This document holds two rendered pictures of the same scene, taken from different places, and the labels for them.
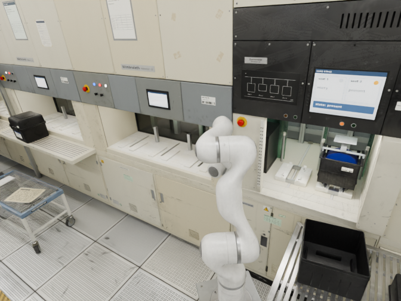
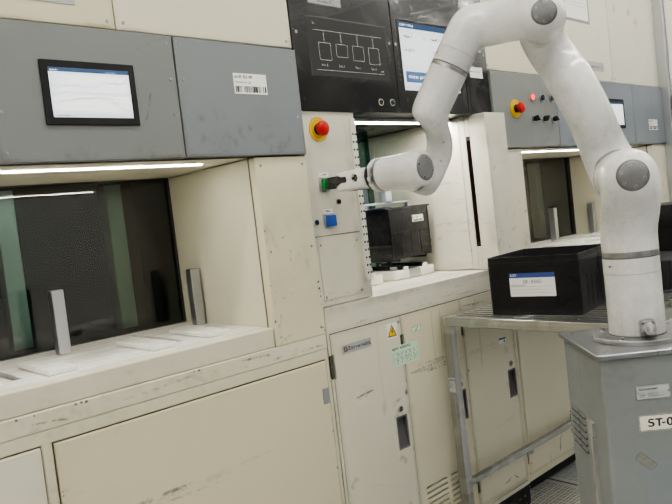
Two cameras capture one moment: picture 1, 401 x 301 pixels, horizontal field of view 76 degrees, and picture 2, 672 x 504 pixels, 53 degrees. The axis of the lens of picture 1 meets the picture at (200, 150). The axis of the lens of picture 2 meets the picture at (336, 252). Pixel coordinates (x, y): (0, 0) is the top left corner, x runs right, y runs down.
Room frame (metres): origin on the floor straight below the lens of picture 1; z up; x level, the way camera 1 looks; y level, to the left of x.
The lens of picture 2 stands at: (0.99, 1.54, 1.11)
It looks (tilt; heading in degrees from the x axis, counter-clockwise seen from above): 3 degrees down; 284
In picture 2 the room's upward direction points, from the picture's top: 7 degrees counter-clockwise
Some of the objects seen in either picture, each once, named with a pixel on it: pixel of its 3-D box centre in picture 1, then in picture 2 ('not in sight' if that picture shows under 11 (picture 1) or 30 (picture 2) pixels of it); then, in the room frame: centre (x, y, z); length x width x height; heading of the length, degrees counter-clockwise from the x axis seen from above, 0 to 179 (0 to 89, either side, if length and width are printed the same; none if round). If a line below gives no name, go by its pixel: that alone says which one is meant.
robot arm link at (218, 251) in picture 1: (223, 258); (628, 203); (0.71, -0.06, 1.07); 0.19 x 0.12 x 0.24; 90
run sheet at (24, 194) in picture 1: (25, 194); not in sight; (2.08, 1.74, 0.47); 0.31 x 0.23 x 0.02; 78
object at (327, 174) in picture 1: (340, 162); (388, 224); (1.38, -0.88, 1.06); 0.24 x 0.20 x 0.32; 57
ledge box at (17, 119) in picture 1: (28, 126); not in sight; (2.70, 1.88, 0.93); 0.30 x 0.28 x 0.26; 53
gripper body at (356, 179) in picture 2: not in sight; (362, 178); (1.32, -0.18, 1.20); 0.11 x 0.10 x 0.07; 146
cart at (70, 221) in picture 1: (27, 205); not in sight; (2.20, 1.87, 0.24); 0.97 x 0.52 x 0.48; 59
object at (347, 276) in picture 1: (330, 256); (550, 278); (0.86, -0.61, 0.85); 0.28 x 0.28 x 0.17; 65
